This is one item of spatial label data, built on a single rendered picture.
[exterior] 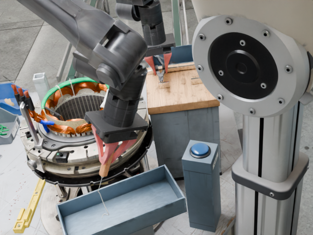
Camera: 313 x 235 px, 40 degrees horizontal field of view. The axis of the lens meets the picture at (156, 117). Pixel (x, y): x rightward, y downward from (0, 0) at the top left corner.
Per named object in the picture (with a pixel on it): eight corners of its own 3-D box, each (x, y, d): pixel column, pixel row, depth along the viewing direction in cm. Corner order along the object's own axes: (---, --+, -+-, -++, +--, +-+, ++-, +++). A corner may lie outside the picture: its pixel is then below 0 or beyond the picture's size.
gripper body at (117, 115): (82, 120, 77) (90, 84, 73) (128, 114, 83) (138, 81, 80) (100, 141, 73) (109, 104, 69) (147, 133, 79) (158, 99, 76)
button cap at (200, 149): (189, 155, 100) (189, 151, 99) (194, 143, 103) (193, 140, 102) (206, 157, 99) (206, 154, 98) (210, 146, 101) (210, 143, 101)
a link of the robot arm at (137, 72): (139, 72, 68) (155, 64, 73) (103, 55, 70) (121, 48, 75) (128, 109, 72) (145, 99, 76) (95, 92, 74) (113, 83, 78)
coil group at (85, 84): (74, 94, 114) (71, 81, 111) (98, 91, 114) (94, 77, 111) (74, 98, 112) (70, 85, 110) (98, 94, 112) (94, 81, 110)
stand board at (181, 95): (146, 74, 129) (145, 68, 127) (209, 66, 128) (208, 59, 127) (148, 115, 113) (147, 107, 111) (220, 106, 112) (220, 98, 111)
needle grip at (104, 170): (97, 172, 83) (104, 148, 80) (104, 171, 84) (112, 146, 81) (101, 177, 82) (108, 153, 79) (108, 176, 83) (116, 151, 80)
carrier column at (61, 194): (59, 194, 128) (39, 141, 115) (67, 192, 128) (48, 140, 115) (58, 200, 126) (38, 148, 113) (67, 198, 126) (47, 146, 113)
